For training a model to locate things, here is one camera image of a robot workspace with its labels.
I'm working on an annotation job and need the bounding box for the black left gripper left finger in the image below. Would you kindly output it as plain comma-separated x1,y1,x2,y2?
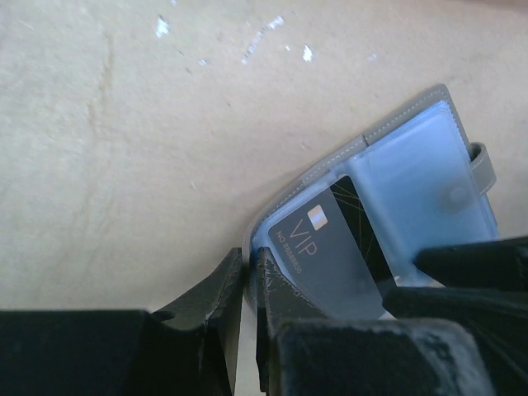
1,248,243,395

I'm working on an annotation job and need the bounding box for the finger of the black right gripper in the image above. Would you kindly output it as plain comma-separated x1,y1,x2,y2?
383,287,527,395
414,237,527,289

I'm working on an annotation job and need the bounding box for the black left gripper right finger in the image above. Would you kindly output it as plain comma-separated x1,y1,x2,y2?
254,247,495,395

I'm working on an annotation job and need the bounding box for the black VIP credit card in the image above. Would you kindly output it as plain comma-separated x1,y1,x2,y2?
268,176,395,319

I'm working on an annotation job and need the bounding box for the grey leather card holder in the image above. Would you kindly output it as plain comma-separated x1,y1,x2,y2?
242,84,499,318

